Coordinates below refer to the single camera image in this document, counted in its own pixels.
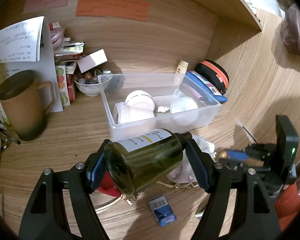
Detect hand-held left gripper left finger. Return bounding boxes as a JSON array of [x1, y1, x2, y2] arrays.
[[19, 139, 111, 240]]

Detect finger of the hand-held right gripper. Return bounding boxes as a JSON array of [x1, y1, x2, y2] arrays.
[[226, 150, 248, 160], [219, 157, 246, 171]]

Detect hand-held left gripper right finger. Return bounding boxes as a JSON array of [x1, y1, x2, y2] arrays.
[[185, 138, 282, 240]]

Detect red pouch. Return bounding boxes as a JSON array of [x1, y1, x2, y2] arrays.
[[97, 170, 123, 197]]

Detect white drawstring pouch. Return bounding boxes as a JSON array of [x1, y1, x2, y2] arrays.
[[165, 134, 217, 188]]

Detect dark green glass bottle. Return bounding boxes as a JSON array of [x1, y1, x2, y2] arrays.
[[103, 129, 193, 196]]

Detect small blue box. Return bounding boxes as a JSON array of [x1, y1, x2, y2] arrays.
[[148, 195, 177, 227]]

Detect clear plastic storage box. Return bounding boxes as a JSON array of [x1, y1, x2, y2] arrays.
[[100, 73, 222, 142]]

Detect white translucent round jar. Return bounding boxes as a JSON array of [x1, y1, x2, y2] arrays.
[[170, 96, 200, 127]]

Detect person's right forearm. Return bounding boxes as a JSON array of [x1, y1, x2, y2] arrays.
[[274, 172, 300, 227]]

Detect wooden desktop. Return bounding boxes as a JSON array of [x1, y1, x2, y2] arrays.
[[0, 62, 278, 240]]

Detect thin black stick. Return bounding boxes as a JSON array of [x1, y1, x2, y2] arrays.
[[236, 121, 257, 144]]

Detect white cups in bin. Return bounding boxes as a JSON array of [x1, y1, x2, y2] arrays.
[[113, 102, 155, 125]]

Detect white bowl with beads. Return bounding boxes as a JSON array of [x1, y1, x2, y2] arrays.
[[73, 74, 113, 97]]

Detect white round lidded container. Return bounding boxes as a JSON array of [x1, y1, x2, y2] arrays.
[[125, 90, 155, 112]]

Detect blue patchwork zip pouch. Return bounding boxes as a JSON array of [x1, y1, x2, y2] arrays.
[[185, 70, 228, 104]]

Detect black orange zip case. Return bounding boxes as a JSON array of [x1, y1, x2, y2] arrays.
[[195, 59, 230, 95]]

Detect stack of books and packets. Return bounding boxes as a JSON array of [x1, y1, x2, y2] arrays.
[[48, 22, 85, 107]]

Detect brown mug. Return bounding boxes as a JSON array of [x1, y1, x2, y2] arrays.
[[0, 69, 56, 141]]

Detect cream squeeze tube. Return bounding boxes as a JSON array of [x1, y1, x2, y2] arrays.
[[174, 60, 189, 85]]

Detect small white cardboard box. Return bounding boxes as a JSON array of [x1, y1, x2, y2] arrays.
[[77, 49, 108, 73]]

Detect brown round object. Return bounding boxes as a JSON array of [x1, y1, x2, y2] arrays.
[[280, 4, 300, 55]]

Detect white paper sheets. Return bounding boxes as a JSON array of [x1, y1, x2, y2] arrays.
[[1, 17, 64, 113]]

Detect wooden shelf board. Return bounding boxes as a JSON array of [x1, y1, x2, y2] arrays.
[[222, 0, 263, 32]]

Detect white written paper sheet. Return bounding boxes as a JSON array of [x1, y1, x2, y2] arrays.
[[0, 16, 44, 63]]

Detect orange sticky note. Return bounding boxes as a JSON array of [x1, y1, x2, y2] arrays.
[[75, 0, 150, 22]]

